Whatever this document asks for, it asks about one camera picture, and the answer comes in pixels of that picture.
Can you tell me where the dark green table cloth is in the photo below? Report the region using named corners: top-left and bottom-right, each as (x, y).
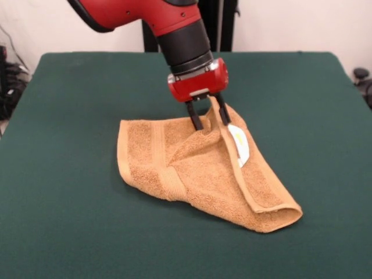
top-left (0, 51), bottom-right (372, 279)

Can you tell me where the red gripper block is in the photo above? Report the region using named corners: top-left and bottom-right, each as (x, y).
top-left (167, 57), bottom-right (232, 131)

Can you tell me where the black stand column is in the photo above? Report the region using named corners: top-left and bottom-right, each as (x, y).
top-left (142, 0), bottom-right (239, 53)

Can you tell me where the black equipment and cable pile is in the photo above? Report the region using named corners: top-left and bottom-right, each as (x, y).
top-left (0, 43), bottom-right (31, 121)

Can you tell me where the tan terry towel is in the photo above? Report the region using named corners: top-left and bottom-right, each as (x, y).
top-left (117, 97), bottom-right (303, 234)

